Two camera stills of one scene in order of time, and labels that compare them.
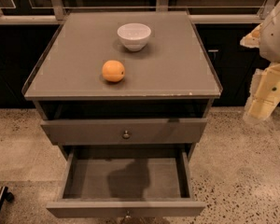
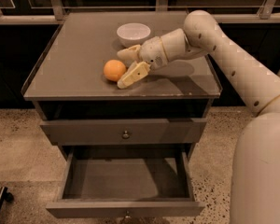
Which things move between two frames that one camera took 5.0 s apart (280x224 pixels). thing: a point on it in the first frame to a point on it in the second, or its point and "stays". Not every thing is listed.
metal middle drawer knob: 128,215 stays
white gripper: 275,38 to 151,52
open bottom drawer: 112,183 stays
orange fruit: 113,71 stays
